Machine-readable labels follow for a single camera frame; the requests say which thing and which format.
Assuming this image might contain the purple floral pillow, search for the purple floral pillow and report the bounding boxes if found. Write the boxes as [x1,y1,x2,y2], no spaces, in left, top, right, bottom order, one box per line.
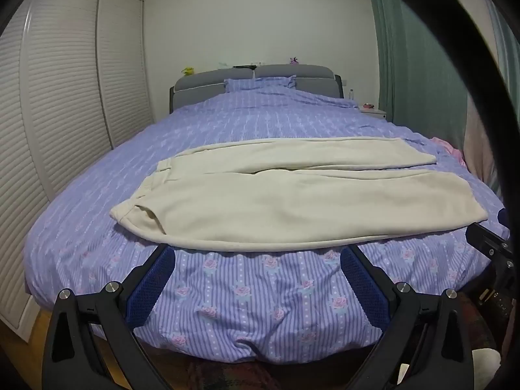
[224,75,296,93]

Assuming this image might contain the yellow plush toy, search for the yellow plush toy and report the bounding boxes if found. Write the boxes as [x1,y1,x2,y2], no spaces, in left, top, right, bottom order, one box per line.
[182,67,195,76]

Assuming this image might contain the pink blanket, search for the pink blanket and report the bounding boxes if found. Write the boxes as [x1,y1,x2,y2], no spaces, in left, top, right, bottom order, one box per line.
[431,136,466,167]

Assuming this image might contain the cream fleece pants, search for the cream fleece pants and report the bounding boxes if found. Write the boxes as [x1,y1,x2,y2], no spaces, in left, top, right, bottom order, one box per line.
[110,136,488,253]

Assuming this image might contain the grey upholstered headboard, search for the grey upholstered headboard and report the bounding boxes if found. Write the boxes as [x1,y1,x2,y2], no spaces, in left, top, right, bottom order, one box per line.
[169,64,345,114]

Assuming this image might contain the white louvered wardrobe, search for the white louvered wardrobe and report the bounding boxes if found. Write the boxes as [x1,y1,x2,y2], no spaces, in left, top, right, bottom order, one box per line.
[1,0,153,340]

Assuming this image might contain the green curtain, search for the green curtain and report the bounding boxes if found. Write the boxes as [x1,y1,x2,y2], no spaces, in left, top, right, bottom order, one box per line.
[371,0,487,152]

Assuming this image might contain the white bedside table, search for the white bedside table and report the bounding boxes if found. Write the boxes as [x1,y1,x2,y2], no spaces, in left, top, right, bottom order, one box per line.
[359,108,387,121]

